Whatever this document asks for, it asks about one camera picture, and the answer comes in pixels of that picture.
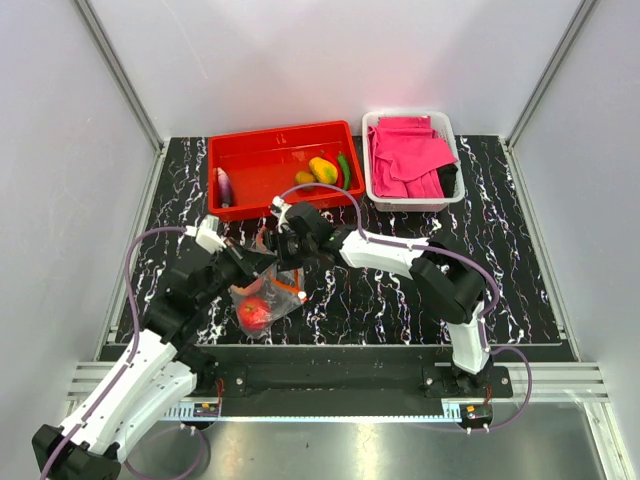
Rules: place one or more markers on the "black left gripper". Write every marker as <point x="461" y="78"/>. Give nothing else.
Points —
<point x="249" y="264"/>

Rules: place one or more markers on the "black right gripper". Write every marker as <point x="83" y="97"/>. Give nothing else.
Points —
<point x="284" y="265"/>

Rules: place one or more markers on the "clear zip top bag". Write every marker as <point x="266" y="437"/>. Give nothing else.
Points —
<point x="284" y="292"/>

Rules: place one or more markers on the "red fake apple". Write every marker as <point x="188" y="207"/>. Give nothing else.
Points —
<point x="254" y="314"/>

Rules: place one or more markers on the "yellow green fake mango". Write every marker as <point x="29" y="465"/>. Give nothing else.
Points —
<point x="323" y="170"/>

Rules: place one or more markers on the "purple fake eggplant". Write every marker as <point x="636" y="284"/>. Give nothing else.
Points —
<point x="224" y="189"/>

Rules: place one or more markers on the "green fake chili pepper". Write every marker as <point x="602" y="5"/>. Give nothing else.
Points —
<point x="346" y="170"/>

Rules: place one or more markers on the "red fake chili pepper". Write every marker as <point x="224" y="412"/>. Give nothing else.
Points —
<point x="332" y="160"/>

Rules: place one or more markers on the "orange fake peach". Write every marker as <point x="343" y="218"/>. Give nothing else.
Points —
<point x="249" y="290"/>

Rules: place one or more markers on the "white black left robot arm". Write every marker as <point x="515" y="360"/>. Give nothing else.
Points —
<point x="159" y="367"/>

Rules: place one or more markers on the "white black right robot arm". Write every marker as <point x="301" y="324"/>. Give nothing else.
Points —
<point x="451" y="287"/>

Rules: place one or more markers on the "black marble pattern mat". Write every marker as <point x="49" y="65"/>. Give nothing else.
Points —
<point x="371" y="307"/>

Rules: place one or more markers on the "red plastic tray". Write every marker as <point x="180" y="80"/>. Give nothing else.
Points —
<point x="262" y="164"/>

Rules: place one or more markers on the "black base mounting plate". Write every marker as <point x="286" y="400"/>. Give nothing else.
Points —
<point x="342" y="381"/>

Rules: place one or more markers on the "pink cloth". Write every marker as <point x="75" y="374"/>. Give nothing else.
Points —
<point x="410" y="160"/>

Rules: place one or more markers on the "white plastic basket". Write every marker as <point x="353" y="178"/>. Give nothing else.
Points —
<point x="443" y="125"/>

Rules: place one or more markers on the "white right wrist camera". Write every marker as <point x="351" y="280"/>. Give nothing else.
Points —
<point x="279" y="208"/>

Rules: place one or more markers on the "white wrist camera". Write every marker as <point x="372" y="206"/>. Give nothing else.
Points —
<point x="206" y="235"/>
<point x="279" y="208"/>

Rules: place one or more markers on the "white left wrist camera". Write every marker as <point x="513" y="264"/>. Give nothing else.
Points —
<point x="206" y="235"/>

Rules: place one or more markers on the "white slotted cable duct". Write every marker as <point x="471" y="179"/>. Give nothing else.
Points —
<point x="192" y="412"/>

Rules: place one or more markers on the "left aluminium frame post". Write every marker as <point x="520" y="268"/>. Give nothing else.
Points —
<point x="108" y="53"/>

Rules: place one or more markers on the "aluminium frame post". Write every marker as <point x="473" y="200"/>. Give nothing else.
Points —
<point x="570" y="35"/>
<point x="108" y="53"/>

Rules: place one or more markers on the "right aluminium frame post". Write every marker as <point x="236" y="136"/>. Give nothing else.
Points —
<point x="570" y="35"/>

